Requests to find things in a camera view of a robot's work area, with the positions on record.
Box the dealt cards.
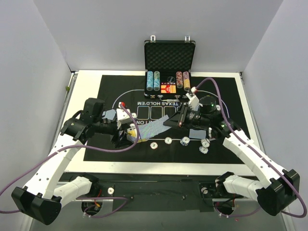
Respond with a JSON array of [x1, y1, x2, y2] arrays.
[[102, 109, 117, 122], [189, 129, 206, 140]]

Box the grey poker chip stack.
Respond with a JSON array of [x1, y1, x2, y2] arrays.
[[165, 137, 172, 145]]

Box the blue poker chip stack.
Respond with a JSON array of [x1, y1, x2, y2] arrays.
[[180, 137, 190, 146]]

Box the grey chips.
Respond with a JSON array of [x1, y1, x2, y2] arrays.
[[201, 139, 210, 148]]

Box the blue backed playing cards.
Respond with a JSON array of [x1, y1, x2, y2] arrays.
[[138, 115, 171, 139]]

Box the red poker chip stack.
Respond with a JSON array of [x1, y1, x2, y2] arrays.
[[150, 142, 158, 149]]

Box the blue playing card deck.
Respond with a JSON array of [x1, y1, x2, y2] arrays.
[[125, 127, 140, 143]]

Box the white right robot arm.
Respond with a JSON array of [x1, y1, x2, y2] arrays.
[[179, 93, 300, 216]]

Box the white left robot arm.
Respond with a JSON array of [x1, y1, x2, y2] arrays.
[[12, 98, 171, 225]]

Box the black poker felt mat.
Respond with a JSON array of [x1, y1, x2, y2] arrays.
[[84, 75, 249, 164]]

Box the red playing card box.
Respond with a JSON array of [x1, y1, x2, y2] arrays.
[[160, 84, 177, 94]]

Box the red chip row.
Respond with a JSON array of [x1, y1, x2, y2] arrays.
[[176, 71, 183, 89]]

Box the clear dealer button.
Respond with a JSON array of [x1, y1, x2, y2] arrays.
[[167, 76, 176, 83]]

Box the purple yellow chip row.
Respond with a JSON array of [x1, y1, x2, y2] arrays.
[[182, 71, 191, 91]]

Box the light blue chip row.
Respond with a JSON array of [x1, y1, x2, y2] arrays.
[[146, 71, 154, 91]]

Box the green chip row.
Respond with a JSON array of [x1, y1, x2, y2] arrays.
[[153, 71, 160, 91]]

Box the aluminium poker chip case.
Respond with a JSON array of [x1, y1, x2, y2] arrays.
[[144, 35, 196, 102]]

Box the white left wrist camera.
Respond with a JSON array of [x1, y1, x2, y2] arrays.
[[116, 108, 132, 126]]

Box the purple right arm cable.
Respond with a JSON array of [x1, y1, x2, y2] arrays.
[[191, 77, 308, 218]]

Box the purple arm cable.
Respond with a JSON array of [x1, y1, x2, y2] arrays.
[[191, 77, 308, 218], [0, 103, 140, 218]]

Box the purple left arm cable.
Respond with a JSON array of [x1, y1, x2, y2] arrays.
[[0, 103, 140, 218]]

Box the aluminium frame rail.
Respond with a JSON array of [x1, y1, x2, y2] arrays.
[[29, 179, 289, 202]]

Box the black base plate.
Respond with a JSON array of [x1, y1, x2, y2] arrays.
[[68, 172, 244, 213]]

